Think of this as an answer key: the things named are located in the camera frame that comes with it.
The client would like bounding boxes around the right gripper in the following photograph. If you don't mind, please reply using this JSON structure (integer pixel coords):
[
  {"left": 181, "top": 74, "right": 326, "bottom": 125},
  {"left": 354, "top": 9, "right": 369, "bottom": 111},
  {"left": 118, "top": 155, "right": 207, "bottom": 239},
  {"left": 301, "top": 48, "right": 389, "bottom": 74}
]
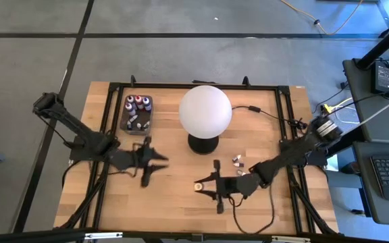
[{"left": 194, "top": 159, "right": 262, "bottom": 215}]

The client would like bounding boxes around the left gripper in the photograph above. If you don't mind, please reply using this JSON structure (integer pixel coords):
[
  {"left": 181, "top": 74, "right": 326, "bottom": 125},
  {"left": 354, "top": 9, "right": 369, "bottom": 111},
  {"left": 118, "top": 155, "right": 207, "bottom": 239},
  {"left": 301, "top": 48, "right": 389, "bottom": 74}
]
[{"left": 113, "top": 136, "right": 170, "bottom": 188}]

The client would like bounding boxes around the gray plastic bin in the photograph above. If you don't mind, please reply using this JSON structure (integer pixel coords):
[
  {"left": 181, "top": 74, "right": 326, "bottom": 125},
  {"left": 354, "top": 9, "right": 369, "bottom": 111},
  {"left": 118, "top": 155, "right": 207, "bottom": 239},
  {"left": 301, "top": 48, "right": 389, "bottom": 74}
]
[{"left": 119, "top": 94, "right": 154, "bottom": 136}]

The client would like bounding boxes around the white globe lamp black base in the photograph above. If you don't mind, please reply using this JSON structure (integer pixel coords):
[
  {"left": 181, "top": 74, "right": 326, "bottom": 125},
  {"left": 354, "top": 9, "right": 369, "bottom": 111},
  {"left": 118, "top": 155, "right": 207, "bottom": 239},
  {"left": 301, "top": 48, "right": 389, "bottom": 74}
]
[{"left": 178, "top": 84, "right": 233, "bottom": 155}]

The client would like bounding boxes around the gray side desk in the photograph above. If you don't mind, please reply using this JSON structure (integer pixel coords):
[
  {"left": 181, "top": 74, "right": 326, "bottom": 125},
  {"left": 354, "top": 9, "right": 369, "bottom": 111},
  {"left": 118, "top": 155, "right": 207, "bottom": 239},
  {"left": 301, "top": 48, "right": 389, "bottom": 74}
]
[
  {"left": 352, "top": 140, "right": 389, "bottom": 227},
  {"left": 342, "top": 57, "right": 389, "bottom": 144}
]

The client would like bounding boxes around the black power adapter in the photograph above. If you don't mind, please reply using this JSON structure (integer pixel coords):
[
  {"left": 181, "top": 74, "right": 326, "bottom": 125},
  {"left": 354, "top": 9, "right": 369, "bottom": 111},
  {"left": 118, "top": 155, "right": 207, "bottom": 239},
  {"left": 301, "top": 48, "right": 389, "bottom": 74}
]
[{"left": 370, "top": 59, "right": 389, "bottom": 96}]

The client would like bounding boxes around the thick black pole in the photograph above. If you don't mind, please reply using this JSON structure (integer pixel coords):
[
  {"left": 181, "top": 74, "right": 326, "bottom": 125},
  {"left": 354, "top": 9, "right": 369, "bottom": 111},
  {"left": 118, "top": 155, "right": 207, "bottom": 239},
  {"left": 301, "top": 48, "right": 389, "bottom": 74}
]
[{"left": 355, "top": 15, "right": 389, "bottom": 71}]

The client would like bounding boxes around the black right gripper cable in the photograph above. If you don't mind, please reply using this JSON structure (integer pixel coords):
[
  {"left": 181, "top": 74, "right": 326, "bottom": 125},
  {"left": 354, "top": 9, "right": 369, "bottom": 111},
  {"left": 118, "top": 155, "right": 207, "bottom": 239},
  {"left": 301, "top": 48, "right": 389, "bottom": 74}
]
[{"left": 227, "top": 184, "right": 277, "bottom": 235}]

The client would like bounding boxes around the black lamp cord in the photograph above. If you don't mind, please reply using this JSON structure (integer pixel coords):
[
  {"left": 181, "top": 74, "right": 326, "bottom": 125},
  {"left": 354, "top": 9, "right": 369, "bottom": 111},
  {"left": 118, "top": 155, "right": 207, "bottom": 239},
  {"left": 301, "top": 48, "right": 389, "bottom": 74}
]
[{"left": 231, "top": 105, "right": 309, "bottom": 131}]

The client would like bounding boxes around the silver metal bracket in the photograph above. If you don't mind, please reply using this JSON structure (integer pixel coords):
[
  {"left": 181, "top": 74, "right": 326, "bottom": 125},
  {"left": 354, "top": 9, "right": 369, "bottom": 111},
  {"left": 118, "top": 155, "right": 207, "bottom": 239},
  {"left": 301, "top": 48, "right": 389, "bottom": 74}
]
[
  {"left": 270, "top": 235, "right": 312, "bottom": 243},
  {"left": 84, "top": 232, "right": 124, "bottom": 241}
]

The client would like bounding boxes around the yellow floor cable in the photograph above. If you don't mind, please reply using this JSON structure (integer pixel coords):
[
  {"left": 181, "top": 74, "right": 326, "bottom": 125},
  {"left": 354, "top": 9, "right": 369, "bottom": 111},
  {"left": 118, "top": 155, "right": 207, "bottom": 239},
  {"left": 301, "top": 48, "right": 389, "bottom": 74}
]
[{"left": 280, "top": 0, "right": 365, "bottom": 36}]

